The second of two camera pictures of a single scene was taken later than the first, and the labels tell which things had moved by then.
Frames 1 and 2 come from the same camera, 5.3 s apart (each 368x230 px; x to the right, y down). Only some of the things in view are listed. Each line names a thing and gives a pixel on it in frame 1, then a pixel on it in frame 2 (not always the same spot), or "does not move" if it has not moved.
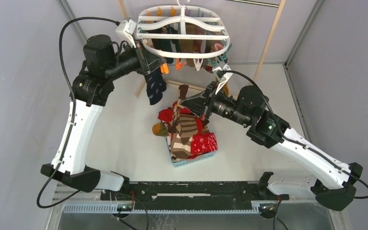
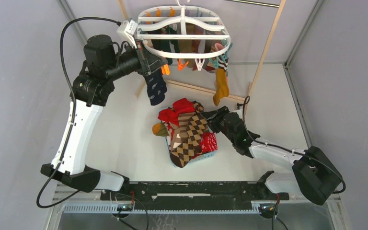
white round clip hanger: [182, 31] does not move
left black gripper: [146, 60] does not move
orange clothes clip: [164, 68] does not move
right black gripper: [199, 104] → [212, 121]
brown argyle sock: [183, 91] → [186, 143]
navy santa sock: [155, 86] does not move
